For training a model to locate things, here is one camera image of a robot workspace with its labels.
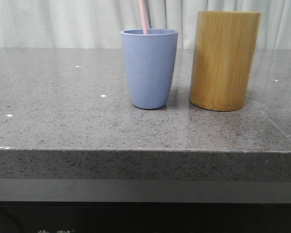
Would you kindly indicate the blue plastic cup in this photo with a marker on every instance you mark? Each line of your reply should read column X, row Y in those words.
column 149, row 64

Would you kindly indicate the pink chopstick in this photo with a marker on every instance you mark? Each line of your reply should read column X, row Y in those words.
column 143, row 13

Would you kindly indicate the bamboo cylindrical holder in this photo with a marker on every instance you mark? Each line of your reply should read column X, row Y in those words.
column 224, row 48

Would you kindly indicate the white curtain backdrop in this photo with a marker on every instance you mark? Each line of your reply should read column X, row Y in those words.
column 98, row 23

